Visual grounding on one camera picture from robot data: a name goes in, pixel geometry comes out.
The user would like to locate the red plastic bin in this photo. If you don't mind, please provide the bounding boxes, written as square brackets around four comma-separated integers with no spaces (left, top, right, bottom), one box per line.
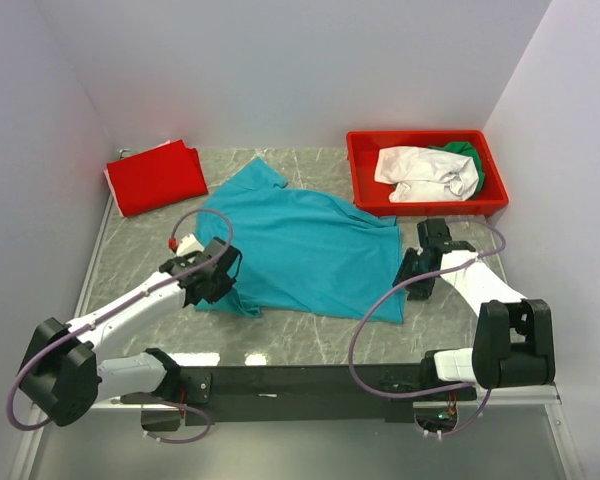
[346,130,509,217]

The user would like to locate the green t-shirt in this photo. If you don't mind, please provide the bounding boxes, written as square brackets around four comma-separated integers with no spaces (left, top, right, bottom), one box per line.
[431,141,486,197]

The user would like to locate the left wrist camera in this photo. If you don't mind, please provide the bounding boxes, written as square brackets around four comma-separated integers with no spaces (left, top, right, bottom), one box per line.
[168,234,204,257]

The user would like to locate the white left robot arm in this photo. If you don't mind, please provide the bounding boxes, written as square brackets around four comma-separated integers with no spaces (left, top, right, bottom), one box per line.
[16,237,243,426]

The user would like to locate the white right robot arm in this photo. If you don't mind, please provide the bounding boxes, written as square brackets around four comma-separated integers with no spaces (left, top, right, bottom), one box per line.
[393,218,556,399]

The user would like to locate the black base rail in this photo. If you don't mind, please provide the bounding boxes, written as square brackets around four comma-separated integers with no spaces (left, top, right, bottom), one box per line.
[119,363,481,427]

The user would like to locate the crumpled white t-shirt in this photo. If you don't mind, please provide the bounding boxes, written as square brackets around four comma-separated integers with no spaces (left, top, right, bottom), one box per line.
[373,146,478,203]

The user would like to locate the aluminium frame rail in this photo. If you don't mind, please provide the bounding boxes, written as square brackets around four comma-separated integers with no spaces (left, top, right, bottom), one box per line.
[7,194,586,480]

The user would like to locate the folded red t-shirt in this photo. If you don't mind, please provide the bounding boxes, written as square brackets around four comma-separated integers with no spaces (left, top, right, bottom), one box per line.
[106,140,208,217]

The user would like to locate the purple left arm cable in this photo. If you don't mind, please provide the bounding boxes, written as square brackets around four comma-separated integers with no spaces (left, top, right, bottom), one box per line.
[5,207,236,444]

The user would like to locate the teal t-shirt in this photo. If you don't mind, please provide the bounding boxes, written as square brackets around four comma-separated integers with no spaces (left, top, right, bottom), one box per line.
[195,158,402,319]

